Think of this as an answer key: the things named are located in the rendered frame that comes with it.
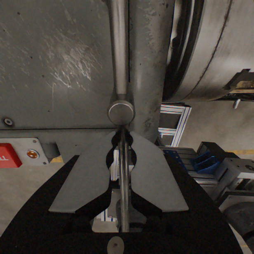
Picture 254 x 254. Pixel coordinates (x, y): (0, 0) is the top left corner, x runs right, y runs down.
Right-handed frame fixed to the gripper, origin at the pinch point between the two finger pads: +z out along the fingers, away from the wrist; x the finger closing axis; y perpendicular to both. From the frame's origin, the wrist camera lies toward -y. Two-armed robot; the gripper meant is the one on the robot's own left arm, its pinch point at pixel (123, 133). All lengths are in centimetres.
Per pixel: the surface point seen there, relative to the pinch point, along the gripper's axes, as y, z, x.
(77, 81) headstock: -4.2, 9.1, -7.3
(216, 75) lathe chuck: -4.4, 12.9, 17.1
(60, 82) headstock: -4.1, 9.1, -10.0
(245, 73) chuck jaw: -4.6, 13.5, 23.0
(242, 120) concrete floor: 63, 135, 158
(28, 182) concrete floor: 187, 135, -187
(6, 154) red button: 9.3, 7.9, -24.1
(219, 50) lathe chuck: -8.1, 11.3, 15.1
